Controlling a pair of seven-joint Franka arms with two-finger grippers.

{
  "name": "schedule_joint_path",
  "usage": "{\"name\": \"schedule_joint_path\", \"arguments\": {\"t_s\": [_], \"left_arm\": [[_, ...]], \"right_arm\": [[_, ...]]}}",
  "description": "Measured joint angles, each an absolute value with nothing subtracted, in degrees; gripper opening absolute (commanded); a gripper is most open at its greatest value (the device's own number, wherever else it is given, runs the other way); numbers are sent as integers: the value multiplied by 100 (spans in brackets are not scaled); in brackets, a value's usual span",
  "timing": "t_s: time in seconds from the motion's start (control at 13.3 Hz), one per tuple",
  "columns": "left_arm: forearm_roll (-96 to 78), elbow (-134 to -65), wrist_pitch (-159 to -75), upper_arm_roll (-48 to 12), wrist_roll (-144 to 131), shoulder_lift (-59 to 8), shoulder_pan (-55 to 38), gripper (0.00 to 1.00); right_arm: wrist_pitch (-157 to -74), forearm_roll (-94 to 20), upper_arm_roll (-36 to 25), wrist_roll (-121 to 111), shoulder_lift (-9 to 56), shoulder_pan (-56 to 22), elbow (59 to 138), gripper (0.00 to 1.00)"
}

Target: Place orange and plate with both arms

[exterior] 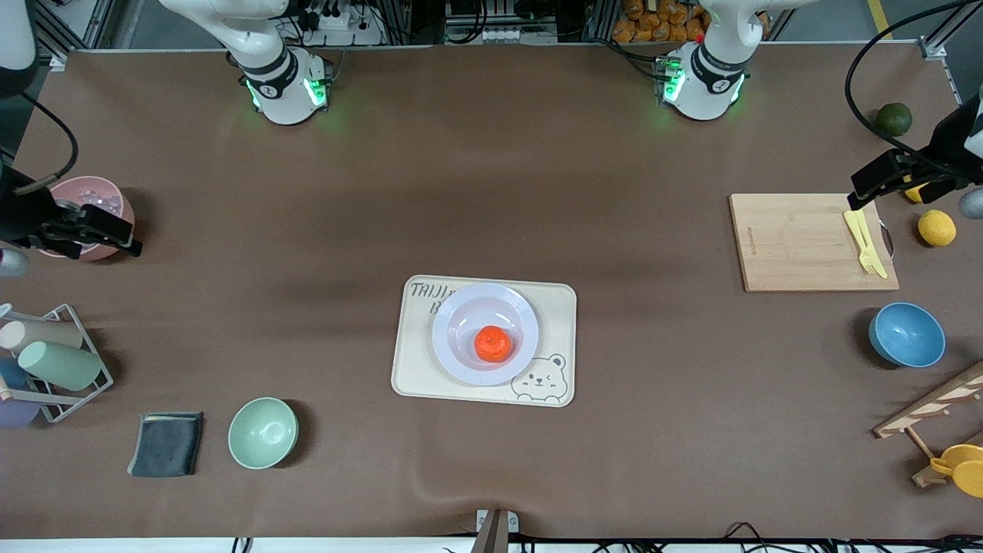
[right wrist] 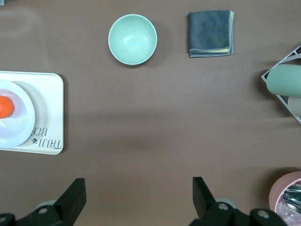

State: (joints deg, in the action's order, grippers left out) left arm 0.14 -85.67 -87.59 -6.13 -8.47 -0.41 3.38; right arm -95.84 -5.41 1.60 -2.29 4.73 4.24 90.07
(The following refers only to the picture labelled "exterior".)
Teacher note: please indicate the cream bear print tray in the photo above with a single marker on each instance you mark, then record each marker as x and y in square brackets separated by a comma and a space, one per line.
[415, 369]

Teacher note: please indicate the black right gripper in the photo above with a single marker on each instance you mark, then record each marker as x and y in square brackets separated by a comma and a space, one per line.
[17, 213]

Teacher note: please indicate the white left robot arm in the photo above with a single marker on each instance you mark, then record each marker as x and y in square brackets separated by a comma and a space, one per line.
[703, 88]

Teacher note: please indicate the yellow plastic fork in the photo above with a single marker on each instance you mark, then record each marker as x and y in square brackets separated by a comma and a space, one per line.
[860, 242]

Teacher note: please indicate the bamboo cutting board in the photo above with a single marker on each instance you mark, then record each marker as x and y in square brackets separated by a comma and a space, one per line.
[799, 253]

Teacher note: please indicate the purple cup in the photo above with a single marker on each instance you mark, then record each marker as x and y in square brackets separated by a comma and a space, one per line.
[15, 412]

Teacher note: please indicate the beige cup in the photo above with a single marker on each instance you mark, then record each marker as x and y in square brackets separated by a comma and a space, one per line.
[42, 334]

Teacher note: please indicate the yellow plastic knife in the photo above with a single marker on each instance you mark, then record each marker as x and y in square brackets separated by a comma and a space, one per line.
[870, 242]

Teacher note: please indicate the mint green cup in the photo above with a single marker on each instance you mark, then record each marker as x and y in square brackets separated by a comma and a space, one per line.
[60, 365]

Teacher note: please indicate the yellow lemon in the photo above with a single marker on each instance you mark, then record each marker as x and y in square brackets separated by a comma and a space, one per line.
[914, 193]
[937, 228]

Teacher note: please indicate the orange fruit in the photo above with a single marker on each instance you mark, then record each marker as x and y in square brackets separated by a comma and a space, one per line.
[492, 344]

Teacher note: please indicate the lavender round plate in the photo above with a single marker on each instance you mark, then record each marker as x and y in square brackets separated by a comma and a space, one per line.
[461, 338]

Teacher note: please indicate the pink bowl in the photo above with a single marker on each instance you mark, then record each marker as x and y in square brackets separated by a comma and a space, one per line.
[84, 184]

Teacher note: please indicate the pile of orange toys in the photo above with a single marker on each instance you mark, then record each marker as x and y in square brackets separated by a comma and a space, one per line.
[656, 21]

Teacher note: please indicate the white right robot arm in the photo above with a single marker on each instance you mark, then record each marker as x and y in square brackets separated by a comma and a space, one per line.
[284, 88]

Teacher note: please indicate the wooden peg drying rack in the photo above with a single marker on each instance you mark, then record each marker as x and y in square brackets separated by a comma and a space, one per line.
[933, 403]

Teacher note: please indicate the dark grey folded cloth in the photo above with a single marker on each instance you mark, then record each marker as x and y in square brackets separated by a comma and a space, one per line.
[166, 445]

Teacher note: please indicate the yellow cup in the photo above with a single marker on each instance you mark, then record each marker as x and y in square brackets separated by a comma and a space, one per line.
[964, 468]

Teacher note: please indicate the white power strip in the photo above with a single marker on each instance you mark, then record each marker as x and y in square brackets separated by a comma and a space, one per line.
[342, 27]

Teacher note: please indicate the aluminium frame corner profile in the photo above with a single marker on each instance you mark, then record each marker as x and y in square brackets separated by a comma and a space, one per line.
[938, 57]

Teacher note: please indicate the brown table mat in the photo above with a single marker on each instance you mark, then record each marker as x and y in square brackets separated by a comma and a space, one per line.
[653, 445]

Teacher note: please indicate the dark green avocado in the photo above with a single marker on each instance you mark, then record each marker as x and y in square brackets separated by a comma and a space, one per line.
[894, 120]

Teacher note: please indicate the blue cup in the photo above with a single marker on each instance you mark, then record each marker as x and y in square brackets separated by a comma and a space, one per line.
[11, 373]

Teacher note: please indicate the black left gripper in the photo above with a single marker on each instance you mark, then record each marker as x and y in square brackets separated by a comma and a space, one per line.
[947, 144]

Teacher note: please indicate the blue bowl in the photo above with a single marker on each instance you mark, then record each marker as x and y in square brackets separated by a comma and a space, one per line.
[908, 336]

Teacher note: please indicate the mint green bowl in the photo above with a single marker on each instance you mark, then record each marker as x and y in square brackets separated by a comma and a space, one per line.
[263, 433]

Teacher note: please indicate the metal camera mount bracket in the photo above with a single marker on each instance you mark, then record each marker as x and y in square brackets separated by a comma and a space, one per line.
[495, 528]

